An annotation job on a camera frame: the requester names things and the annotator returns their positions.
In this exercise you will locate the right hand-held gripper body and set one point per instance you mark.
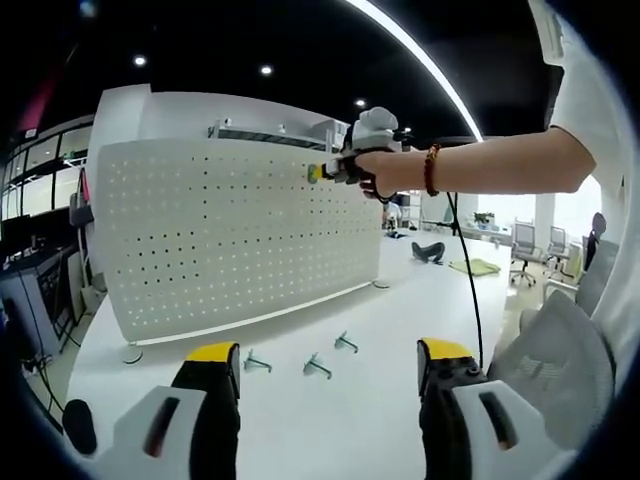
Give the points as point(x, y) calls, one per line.
point(375, 135)

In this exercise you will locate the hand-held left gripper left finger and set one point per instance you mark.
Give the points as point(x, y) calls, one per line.
point(210, 415)

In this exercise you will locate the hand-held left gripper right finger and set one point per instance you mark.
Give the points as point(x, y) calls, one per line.
point(450, 415)

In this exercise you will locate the white perforated mounting plate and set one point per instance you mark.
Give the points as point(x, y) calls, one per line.
point(225, 260)

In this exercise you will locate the person's right hand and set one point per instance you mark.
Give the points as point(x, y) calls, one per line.
point(395, 170)

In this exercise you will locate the person's left hand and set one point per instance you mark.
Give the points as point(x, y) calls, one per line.
point(79, 427)

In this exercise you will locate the metal shelf rack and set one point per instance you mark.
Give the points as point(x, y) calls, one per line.
point(270, 137)

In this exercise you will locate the small dark tabletop item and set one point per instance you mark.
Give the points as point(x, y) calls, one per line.
point(392, 234)

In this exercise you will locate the long ceiling light strip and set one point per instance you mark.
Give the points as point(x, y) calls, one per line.
point(465, 102)

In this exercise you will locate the dark grey curved object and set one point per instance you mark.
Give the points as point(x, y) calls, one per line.
point(430, 250)

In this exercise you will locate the green potted plant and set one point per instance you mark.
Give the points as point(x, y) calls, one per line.
point(483, 217)

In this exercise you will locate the yellow-green cloth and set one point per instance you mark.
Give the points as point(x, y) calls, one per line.
point(477, 267)

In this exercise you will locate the white floor bin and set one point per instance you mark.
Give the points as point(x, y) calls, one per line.
point(95, 300)

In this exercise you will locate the grey mesh office chair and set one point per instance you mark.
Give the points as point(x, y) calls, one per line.
point(560, 242)
point(524, 240)

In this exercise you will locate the white ceiling air conditioner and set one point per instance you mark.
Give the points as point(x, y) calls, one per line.
point(547, 30)

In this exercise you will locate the black equipment cabinet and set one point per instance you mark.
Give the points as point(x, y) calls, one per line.
point(47, 295)

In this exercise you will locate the round ceiling downlights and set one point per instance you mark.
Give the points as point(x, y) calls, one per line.
point(140, 60)

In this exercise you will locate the grey hanging bag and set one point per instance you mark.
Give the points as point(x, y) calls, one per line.
point(81, 212)

